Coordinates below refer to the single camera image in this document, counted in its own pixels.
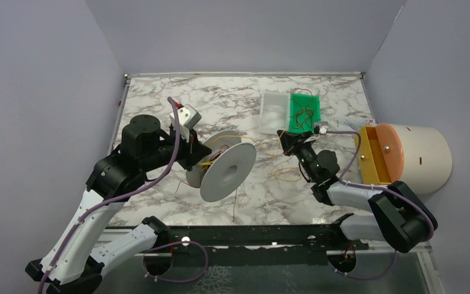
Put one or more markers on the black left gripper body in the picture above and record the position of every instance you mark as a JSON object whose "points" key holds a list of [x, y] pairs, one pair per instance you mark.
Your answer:
{"points": [[196, 150]]}

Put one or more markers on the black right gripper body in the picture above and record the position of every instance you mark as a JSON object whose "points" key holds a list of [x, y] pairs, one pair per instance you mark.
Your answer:
{"points": [[294, 141]]}

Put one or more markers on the white perforated filament spool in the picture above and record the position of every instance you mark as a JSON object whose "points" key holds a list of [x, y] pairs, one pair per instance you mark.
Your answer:
{"points": [[221, 173]]}

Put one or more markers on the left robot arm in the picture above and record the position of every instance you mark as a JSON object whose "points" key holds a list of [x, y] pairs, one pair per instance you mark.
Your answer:
{"points": [[75, 264]]}

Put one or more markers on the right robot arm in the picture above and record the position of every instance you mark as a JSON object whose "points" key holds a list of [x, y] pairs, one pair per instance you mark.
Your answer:
{"points": [[396, 214]]}

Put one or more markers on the white translucent plastic bin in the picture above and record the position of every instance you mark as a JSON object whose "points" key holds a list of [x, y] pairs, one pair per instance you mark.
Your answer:
{"points": [[274, 113]]}

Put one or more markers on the green plastic bin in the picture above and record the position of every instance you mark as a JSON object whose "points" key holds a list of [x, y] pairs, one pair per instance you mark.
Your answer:
{"points": [[304, 111]]}

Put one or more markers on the white paper label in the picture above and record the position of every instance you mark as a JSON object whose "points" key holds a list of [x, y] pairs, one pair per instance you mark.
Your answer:
{"points": [[352, 123]]}

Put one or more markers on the white and orange cylinder container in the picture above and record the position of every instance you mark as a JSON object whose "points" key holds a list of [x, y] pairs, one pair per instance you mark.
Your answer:
{"points": [[418, 156]]}

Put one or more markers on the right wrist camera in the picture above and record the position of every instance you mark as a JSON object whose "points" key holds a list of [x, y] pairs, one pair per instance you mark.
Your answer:
{"points": [[321, 128]]}

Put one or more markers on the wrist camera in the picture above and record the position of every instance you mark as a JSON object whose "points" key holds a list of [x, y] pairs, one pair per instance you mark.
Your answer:
{"points": [[186, 119], [321, 128]]}

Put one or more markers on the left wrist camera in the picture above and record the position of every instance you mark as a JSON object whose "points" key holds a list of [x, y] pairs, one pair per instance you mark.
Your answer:
{"points": [[186, 119]]}

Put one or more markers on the black mounting rail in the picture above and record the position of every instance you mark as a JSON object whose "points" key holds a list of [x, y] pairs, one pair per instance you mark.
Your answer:
{"points": [[248, 245]]}

